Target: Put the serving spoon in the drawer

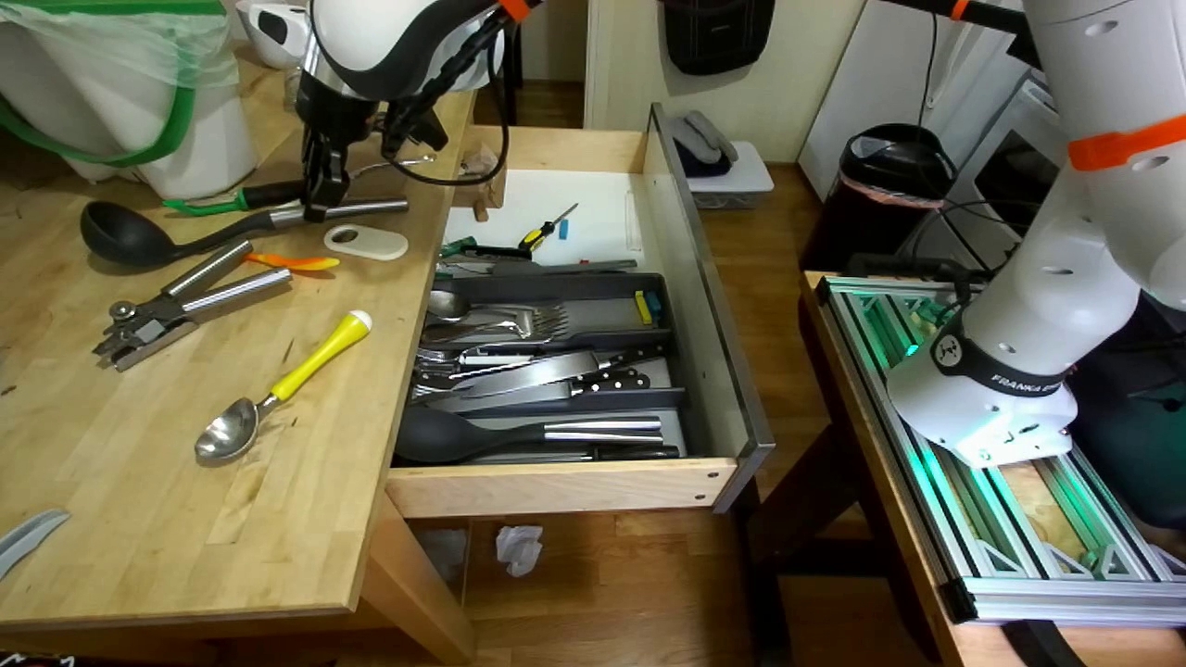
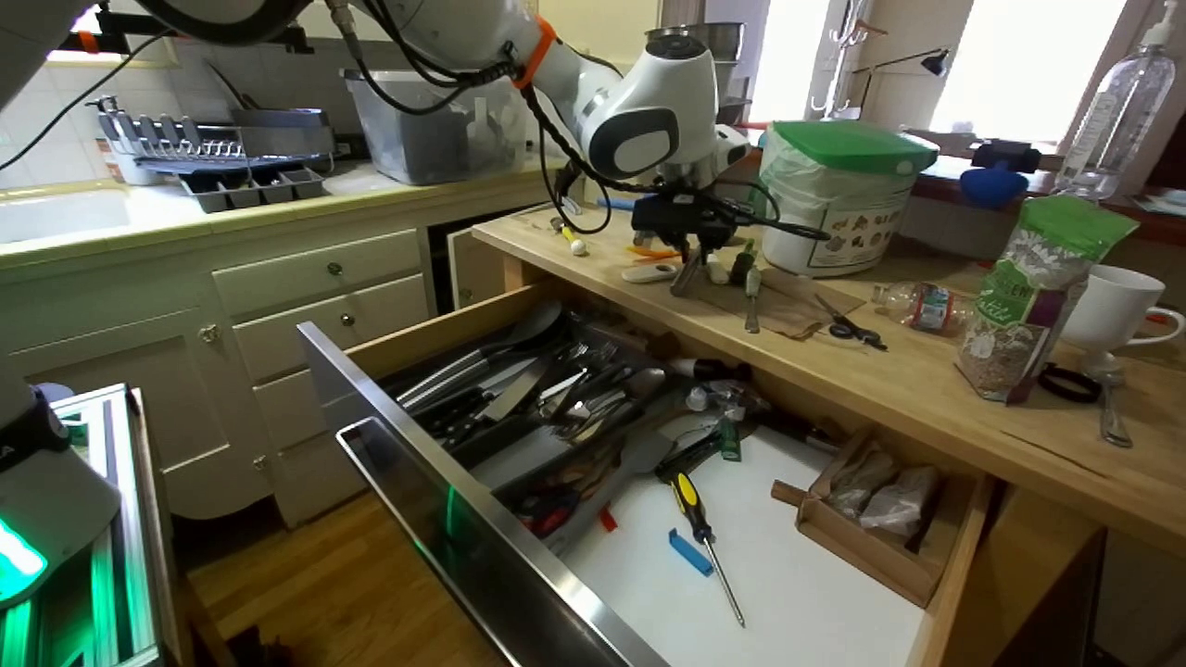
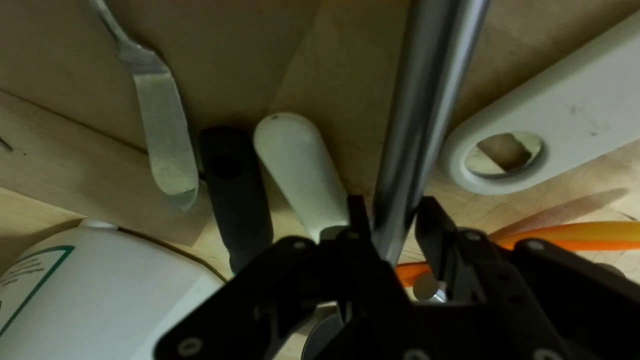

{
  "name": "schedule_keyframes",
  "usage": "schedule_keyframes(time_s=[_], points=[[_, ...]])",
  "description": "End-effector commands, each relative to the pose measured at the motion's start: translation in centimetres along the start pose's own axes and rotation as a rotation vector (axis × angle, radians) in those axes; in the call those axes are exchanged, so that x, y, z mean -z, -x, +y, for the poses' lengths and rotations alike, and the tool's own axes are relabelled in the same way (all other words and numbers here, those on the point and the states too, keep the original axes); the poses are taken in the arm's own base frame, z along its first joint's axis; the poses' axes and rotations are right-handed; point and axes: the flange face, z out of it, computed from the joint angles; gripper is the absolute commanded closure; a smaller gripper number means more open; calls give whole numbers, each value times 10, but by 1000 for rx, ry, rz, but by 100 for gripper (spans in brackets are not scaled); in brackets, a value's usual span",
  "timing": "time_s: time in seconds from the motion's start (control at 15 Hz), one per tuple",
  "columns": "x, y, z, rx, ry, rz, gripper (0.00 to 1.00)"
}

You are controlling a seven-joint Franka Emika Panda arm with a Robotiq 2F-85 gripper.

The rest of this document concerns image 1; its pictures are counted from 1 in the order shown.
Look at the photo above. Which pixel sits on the grey rounded device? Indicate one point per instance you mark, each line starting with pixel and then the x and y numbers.
pixel 700 140

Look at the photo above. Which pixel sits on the black object on wall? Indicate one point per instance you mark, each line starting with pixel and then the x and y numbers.
pixel 723 32

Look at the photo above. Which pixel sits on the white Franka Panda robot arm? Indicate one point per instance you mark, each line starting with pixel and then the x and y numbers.
pixel 1088 247

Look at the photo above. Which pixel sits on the white flat box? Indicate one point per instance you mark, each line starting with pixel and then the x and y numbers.
pixel 742 186

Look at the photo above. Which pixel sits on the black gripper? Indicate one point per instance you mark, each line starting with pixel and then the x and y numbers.
pixel 331 114

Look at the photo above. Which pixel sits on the steel table spoon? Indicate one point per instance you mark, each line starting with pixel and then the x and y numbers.
pixel 442 301

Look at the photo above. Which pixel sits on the small wooden block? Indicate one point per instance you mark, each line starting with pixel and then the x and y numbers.
pixel 482 197

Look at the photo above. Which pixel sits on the steel fork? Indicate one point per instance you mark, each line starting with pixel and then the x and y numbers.
pixel 514 327

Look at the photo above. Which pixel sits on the yellow black screwdriver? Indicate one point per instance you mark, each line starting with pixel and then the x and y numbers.
pixel 541 230

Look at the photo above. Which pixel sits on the dark teal bin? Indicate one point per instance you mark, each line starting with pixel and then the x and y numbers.
pixel 1143 469

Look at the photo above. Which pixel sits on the white leaning boards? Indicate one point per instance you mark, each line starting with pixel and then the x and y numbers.
pixel 892 86

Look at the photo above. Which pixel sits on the yellow blue small tool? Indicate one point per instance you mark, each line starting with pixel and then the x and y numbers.
pixel 647 305

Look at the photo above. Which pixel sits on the white stove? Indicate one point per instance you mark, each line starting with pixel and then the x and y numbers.
pixel 1004 170

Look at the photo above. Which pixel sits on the grey cutlery organizer tray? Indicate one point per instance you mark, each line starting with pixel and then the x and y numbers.
pixel 530 285

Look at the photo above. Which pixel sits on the crumpled white paper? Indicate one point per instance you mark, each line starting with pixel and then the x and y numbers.
pixel 521 550

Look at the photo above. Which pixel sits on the black trash can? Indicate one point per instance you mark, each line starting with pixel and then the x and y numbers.
pixel 882 197

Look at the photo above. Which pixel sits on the green black small tool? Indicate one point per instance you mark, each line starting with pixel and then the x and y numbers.
pixel 469 254

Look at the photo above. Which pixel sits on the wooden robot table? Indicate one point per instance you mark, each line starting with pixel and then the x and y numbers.
pixel 865 432

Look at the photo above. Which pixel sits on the steel can opener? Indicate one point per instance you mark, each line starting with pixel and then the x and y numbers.
pixel 209 298

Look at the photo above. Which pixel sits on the orange peeler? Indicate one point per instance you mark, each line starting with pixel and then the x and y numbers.
pixel 295 261

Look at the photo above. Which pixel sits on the wide blade steel knife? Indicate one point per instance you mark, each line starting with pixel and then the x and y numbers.
pixel 506 375

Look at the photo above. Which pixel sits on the white mug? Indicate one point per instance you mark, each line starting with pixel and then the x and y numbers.
pixel 253 54

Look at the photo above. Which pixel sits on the wooden drawer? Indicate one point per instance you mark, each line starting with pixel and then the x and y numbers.
pixel 557 481

